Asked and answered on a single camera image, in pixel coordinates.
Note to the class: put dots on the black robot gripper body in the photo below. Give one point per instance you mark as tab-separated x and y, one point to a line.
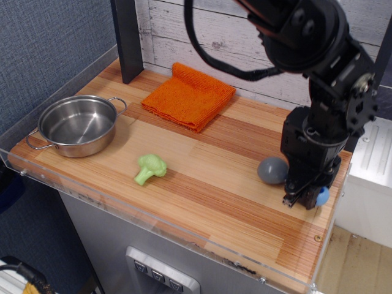
313	159

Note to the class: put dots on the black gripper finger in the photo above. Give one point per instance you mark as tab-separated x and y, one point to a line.
291	197
308	198

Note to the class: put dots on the grey and blue toy spoon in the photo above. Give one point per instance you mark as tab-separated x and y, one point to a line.
274	170

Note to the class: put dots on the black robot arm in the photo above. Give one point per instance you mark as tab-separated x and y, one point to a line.
312	38

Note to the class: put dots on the orange folded cloth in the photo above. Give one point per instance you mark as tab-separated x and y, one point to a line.
189	98

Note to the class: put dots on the white ribbed box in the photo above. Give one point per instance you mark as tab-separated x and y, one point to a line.
365	206

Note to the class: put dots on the clear acrylic table guard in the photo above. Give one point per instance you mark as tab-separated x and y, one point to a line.
210	200

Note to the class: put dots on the green toy broccoli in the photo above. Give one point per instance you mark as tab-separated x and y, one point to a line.
150	165

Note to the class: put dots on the silver dispenser button panel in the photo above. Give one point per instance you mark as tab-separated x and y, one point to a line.
160	272

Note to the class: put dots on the grey metal cabinet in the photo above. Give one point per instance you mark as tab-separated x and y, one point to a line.
105	238

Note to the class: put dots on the stainless steel pot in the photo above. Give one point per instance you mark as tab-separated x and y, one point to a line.
77	126

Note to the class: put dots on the yellow object bottom left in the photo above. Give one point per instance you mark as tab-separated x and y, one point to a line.
30	289

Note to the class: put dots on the black right vertical post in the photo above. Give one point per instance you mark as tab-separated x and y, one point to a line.
370	24

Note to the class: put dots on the black vertical post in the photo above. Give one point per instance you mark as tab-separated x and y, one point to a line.
370	24
128	39

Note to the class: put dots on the black left vertical post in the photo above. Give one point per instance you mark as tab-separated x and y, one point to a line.
128	39

